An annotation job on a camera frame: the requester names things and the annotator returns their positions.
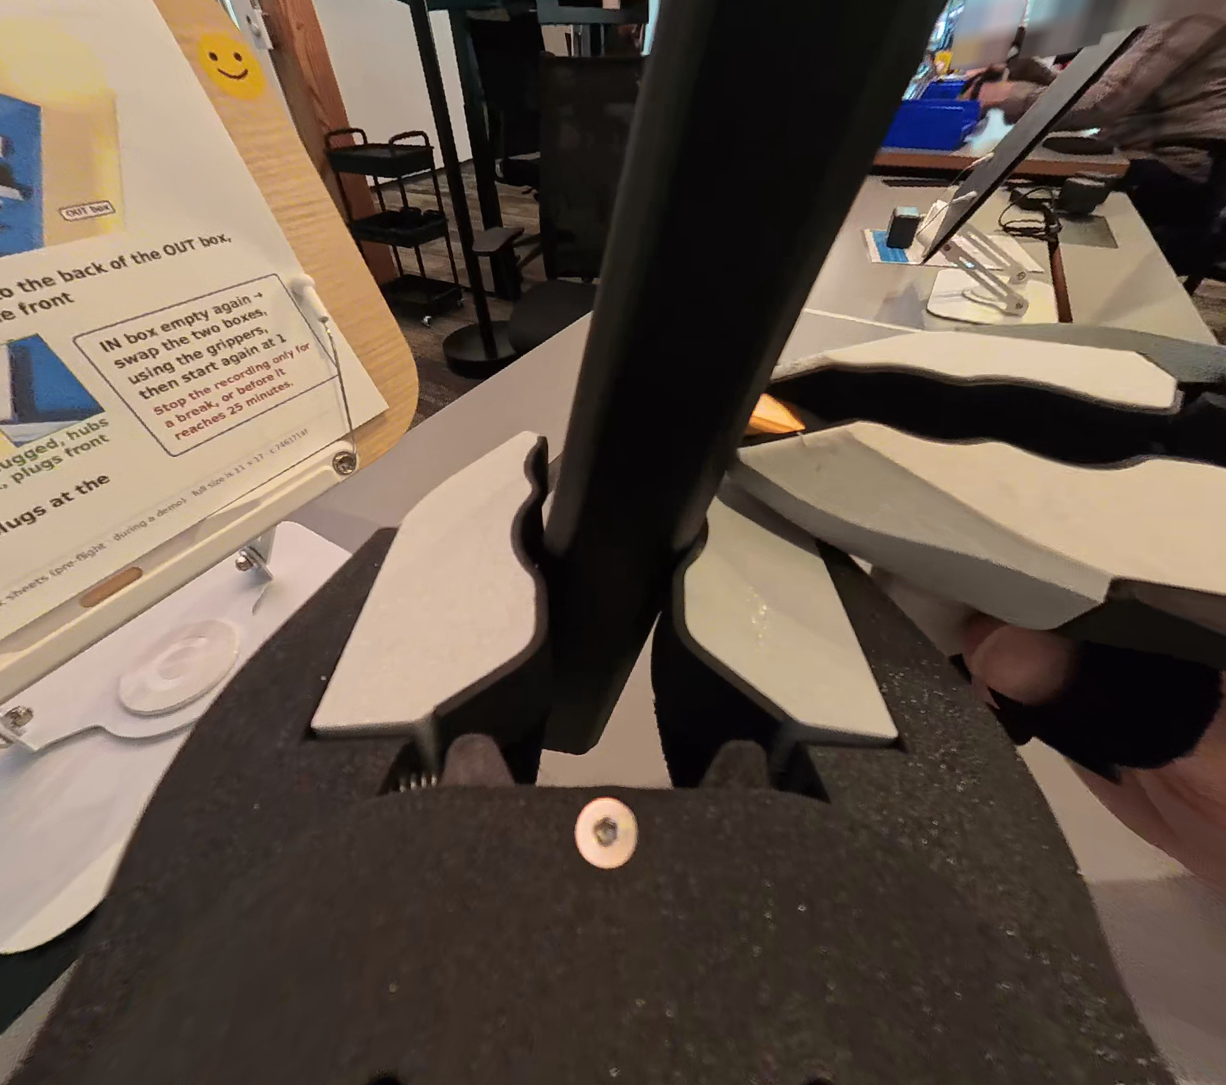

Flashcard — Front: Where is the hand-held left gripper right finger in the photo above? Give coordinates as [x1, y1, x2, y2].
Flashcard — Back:
[673, 501, 900, 742]

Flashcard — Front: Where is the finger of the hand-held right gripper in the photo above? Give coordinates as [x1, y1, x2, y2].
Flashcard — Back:
[737, 424, 1226, 627]
[770, 331, 1184, 414]

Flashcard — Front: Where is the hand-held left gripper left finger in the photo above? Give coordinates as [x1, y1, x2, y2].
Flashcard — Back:
[310, 432, 555, 739]

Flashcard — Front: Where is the black multi-port usb hub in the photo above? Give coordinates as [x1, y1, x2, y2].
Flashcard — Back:
[540, 0, 1016, 751]

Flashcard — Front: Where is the person's right hand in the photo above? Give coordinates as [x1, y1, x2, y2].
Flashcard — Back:
[961, 622, 1226, 890]

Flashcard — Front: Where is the white board stand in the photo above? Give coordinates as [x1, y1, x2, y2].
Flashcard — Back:
[0, 453, 357, 956]
[923, 226, 1034, 327]

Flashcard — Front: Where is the thin dark display panel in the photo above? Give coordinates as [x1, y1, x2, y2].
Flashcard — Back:
[917, 27, 1150, 264]

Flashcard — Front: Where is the blue storage bin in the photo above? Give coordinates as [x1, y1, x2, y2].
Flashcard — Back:
[881, 97, 986, 151]

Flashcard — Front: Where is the black pole stand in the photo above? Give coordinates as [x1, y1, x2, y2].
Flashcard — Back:
[375, 0, 526, 379]

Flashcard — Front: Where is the black utility cart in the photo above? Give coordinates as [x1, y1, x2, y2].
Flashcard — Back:
[323, 129, 466, 329]

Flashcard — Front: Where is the instruction sheet on wooden board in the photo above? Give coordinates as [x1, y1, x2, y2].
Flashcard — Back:
[0, 0, 420, 655]

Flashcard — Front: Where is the yellow smiley sticker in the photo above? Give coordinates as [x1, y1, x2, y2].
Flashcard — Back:
[198, 32, 268, 102]

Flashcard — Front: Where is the wooden column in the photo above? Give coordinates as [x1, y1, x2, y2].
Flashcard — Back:
[210, 0, 398, 286]

